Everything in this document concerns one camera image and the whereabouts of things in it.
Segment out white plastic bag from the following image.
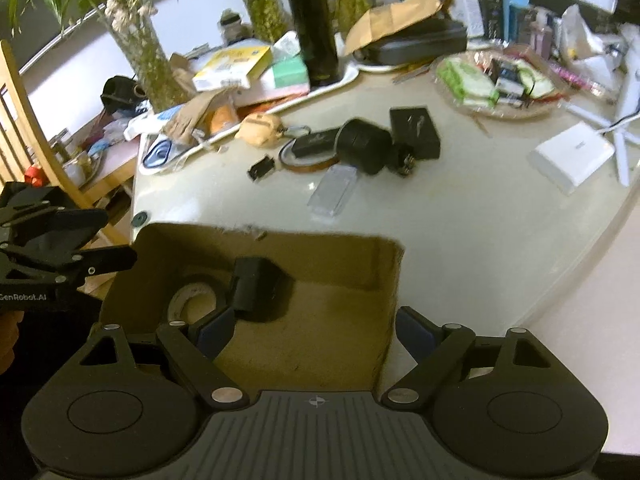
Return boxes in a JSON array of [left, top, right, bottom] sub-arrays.
[[559, 4, 627, 79]]

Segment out person's left hand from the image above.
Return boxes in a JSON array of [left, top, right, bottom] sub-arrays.
[[0, 311, 24, 376]]

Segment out orange snack bag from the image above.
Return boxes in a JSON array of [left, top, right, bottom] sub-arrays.
[[207, 102, 239, 137]]

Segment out black cylinder case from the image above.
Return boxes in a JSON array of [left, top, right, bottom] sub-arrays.
[[334, 118, 394, 176]]

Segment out black thermos bottle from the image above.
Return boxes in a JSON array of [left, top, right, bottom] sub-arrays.
[[282, 0, 342, 89]]

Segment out green tissue pack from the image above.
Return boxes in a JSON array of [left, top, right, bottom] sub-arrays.
[[272, 55, 311, 96]]

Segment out amber tape roll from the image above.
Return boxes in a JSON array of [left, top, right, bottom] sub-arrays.
[[278, 137, 342, 174]]

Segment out clear glass plate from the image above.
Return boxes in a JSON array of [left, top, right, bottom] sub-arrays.
[[431, 50, 570, 122]]

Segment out small black clip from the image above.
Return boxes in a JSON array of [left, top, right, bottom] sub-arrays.
[[247, 156, 276, 181]]

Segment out small jar with dark lid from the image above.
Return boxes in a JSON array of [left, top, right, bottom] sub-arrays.
[[219, 10, 244, 44]]

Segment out brown cardboard box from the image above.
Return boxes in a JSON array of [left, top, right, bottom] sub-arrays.
[[99, 221, 406, 397]]

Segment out small black plug adapter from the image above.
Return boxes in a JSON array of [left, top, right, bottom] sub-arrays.
[[392, 145, 419, 179]]

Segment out white cosmetic box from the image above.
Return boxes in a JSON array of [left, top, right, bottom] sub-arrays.
[[452, 0, 486, 39]]

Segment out wooden chair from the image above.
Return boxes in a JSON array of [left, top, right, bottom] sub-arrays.
[[0, 40, 135, 302]]

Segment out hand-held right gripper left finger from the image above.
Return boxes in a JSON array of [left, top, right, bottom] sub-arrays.
[[80, 306, 251, 409]]

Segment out yellow white medicine box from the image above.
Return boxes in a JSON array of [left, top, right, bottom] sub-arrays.
[[192, 45, 274, 92]]

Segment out black rectangular block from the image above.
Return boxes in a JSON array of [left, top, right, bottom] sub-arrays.
[[229, 256, 296, 322]]

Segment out brown drawstring bag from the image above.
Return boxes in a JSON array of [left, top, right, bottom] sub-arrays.
[[164, 87, 237, 145]]

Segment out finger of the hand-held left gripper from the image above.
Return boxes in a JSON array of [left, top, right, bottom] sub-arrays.
[[0, 181, 109, 262], [0, 245, 139, 287]]

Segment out black zipper case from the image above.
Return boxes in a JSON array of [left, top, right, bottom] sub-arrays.
[[352, 20, 469, 67]]

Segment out white phone gimbal tripod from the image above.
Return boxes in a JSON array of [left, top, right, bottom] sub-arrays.
[[565, 67, 640, 187]]

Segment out brown paper envelope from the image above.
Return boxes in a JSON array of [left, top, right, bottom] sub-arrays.
[[345, 0, 444, 57]]

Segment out clear plastic case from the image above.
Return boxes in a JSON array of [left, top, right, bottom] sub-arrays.
[[307, 164, 359, 217]]

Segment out white tissue pack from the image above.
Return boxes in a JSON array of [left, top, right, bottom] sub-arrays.
[[272, 30, 302, 61]]

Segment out dried white flower bunch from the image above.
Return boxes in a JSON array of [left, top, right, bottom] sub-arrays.
[[104, 0, 157, 32]]

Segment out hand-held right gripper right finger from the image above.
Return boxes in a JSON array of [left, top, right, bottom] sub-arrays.
[[381, 305, 551, 409]]

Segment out green wet wipe packet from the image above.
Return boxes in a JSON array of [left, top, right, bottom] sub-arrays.
[[437, 57, 483, 97], [457, 71, 501, 107]]

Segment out pink glitter strip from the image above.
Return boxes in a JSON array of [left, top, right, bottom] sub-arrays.
[[549, 59, 592, 89]]

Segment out blue cosmetic box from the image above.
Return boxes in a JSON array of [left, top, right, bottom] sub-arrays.
[[502, 0, 531, 44]]

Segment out white blue printed packet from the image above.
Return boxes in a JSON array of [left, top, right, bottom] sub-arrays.
[[141, 132, 204, 170]]

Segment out thin wooden stick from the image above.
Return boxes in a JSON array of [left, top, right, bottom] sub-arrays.
[[469, 112, 494, 139]]

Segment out black fabric item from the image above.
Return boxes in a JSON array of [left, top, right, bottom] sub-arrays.
[[101, 75, 146, 111]]

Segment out wooden chopsticks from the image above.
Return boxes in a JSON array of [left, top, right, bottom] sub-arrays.
[[392, 64, 434, 84]]

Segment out red booklet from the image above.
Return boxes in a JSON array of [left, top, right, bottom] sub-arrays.
[[235, 92, 312, 117]]

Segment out pink liquid bottle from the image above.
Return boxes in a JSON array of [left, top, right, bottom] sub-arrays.
[[530, 10, 554, 59]]

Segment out beige pouch with keyring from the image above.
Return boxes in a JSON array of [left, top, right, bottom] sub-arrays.
[[234, 112, 311, 147]]

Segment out small black blue box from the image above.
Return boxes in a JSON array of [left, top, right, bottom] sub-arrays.
[[487, 57, 522, 97]]

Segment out white plastic tray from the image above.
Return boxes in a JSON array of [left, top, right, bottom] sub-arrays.
[[235, 59, 361, 113]]

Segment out tall black cosmetic box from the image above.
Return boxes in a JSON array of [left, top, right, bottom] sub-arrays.
[[482, 0, 506, 41]]

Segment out small black printed box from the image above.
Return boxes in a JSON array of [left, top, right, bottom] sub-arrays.
[[291, 130, 341, 160]]

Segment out white tape roll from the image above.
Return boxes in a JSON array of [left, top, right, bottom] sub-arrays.
[[167, 282, 232, 322]]

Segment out white power bank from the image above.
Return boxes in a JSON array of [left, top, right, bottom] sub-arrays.
[[527, 122, 615, 195]]

